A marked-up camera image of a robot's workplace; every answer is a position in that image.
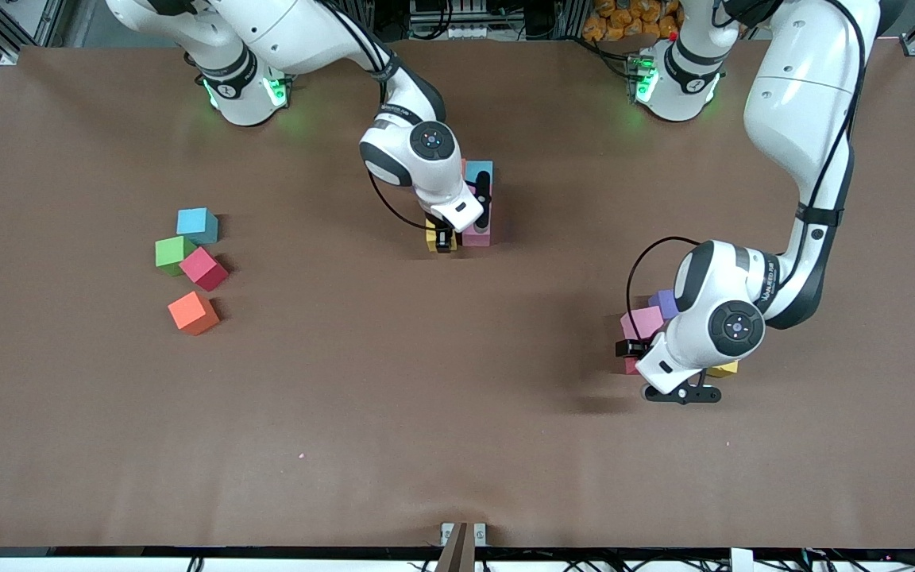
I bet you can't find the brown table mat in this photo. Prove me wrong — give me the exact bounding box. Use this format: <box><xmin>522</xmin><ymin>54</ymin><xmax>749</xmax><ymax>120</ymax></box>
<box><xmin>0</xmin><ymin>40</ymin><xmax>915</xmax><ymax>549</ymax></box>

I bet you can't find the white slotted device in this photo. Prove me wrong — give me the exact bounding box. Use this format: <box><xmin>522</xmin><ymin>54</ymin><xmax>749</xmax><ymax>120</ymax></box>
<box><xmin>410</xmin><ymin>0</ymin><xmax>506</xmax><ymax>39</ymax></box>

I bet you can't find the orange packets pile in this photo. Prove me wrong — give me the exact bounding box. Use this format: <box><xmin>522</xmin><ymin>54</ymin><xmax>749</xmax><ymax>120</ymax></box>
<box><xmin>582</xmin><ymin>0</ymin><xmax>681</xmax><ymax>41</ymax></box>

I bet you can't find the orange foam cube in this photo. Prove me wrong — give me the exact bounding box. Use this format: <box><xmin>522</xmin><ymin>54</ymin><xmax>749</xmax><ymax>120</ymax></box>
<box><xmin>168</xmin><ymin>291</ymin><xmax>221</xmax><ymax>335</ymax></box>

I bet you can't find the green foam cube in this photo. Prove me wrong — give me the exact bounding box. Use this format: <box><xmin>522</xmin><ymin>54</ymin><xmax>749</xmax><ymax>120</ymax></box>
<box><xmin>155</xmin><ymin>235</ymin><xmax>196</xmax><ymax>276</ymax></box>

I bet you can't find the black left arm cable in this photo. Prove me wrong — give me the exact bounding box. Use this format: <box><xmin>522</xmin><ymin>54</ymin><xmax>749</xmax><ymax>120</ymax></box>
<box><xmin>624</xmin><ymin>0</ymin><xmax>871</xmax><ymax>323</ymax></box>

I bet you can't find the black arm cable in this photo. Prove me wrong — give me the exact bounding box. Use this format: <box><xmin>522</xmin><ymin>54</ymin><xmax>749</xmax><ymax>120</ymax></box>
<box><xmin>326</xmin><ymin>0</ymin><xmax>433</xmax><ymax>234</ymax></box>
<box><xmin>624</xmin><ymin>0</ymin><xmax>871</xmax><ymax>323</ymax></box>

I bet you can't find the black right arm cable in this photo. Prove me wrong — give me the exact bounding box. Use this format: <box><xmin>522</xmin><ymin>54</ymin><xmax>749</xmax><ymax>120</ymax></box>
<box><xmin>326</xmin><ymin>0</ymin><xmax>433</xmax><ymax>234</ymax></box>

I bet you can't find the metal bracket with brown post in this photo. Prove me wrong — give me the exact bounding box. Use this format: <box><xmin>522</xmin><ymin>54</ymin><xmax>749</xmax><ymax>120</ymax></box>
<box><xmin>440</xmin><ymin>522</ymin><xmax>488</xmax><ymax>572</ymax></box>

